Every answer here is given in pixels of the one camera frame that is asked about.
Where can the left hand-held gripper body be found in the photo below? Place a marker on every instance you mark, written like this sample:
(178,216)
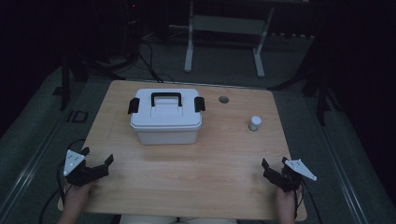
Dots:
(87,174)

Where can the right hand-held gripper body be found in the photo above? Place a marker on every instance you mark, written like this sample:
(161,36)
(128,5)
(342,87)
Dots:
(288,182)

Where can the small white bottle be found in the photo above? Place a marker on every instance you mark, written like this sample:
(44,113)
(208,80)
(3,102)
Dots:
(255,122)

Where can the person's right hand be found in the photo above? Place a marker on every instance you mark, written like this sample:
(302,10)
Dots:
(286,202)

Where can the person's left hand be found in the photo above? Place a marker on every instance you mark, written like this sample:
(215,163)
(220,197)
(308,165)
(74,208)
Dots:
(76,197)

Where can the black metal stand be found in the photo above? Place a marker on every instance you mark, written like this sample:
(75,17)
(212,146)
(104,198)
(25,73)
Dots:
(320,93)
(65,84)

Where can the round grey table grommet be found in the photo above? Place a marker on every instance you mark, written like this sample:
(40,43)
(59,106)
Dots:
(223,99)

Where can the dark computer tower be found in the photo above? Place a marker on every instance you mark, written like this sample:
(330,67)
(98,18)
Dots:
(133,28)

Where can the white metal stand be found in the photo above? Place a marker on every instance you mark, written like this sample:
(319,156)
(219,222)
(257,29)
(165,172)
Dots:
(229,25)

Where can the black rectangular floor frame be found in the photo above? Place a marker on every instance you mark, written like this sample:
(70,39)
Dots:
(79,116)

